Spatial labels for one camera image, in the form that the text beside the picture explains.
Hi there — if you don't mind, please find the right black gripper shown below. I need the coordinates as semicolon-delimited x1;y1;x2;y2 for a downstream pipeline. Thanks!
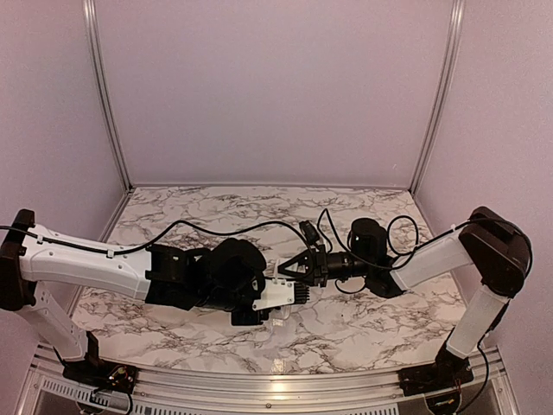
277;244;372;287

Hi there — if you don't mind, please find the white remote control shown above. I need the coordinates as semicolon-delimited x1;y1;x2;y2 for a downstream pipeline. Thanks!
270;259;293;329

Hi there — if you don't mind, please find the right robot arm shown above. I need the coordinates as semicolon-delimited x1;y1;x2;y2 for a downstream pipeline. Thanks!
277;207;533;387

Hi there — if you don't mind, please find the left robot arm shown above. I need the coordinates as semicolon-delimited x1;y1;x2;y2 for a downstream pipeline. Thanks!
1;209;292;385

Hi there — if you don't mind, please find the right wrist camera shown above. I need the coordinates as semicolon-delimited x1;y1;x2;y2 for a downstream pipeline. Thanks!
299;220;321;246

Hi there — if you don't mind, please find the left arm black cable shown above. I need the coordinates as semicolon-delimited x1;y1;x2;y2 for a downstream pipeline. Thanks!
0;219;312;260

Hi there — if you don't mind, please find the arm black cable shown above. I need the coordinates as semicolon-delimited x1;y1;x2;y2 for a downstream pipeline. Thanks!
0;219;312;260
316;208;535;295

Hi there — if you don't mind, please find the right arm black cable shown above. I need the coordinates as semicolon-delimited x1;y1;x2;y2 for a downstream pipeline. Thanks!
316;208;535;295

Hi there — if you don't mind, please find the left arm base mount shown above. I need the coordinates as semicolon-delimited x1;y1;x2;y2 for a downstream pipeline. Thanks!
63;361;138;393

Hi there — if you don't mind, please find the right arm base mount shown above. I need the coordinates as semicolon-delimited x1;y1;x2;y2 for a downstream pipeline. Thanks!
397;364;474;396

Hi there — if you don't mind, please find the front aluminium rail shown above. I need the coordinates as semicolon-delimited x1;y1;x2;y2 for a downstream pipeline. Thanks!
14;345;521;414

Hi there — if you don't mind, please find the right aluminium frame post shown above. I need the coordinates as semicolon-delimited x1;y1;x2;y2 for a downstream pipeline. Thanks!
409;0;466;197

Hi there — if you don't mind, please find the aluminium frame post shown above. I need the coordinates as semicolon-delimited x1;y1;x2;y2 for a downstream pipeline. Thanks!
409;0;466;197
83;0;133;193

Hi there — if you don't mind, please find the left aluminium frame post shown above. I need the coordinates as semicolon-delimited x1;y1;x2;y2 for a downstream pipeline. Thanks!
83;0;133;193

